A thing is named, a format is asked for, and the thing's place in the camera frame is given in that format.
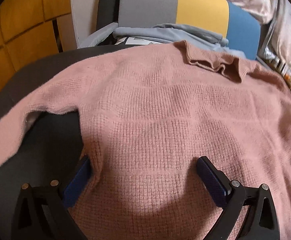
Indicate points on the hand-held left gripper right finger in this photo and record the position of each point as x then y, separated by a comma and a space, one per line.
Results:
210, 180

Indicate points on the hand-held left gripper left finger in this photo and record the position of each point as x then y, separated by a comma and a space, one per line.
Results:
76, 182

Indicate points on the pink knitted sweater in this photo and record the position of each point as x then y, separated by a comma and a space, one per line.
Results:
173, 117

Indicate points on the row of small boxes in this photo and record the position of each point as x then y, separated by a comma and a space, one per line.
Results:
283, 68

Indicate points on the silver foil bag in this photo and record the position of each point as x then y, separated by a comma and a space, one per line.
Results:
268, 47

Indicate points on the grey hoodie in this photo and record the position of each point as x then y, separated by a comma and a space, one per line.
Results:
175, 33

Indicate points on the white printed cushion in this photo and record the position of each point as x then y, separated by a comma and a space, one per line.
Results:
133, 41

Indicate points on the wooden wardrobe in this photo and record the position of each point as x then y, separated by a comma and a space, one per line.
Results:
23, 30

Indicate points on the striped pink curtain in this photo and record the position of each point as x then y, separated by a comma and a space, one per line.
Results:
290, 30

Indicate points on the grey yellow blue chair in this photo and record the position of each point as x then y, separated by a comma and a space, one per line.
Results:
200, 7

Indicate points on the black foam roll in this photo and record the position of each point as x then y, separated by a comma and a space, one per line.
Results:
106, 2

